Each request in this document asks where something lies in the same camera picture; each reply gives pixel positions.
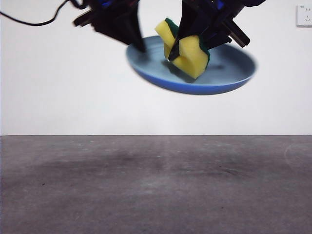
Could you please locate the yellow green scouring sponge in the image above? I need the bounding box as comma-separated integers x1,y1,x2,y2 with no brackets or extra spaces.
155,17,211,80

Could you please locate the black cable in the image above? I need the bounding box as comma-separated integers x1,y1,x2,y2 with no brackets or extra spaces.
0,0,82,26

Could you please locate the white wall socket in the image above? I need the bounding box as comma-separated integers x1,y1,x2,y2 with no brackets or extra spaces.
296,4,312,27

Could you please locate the light blue round plate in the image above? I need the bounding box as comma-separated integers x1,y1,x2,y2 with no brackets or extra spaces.
125,36,258,96

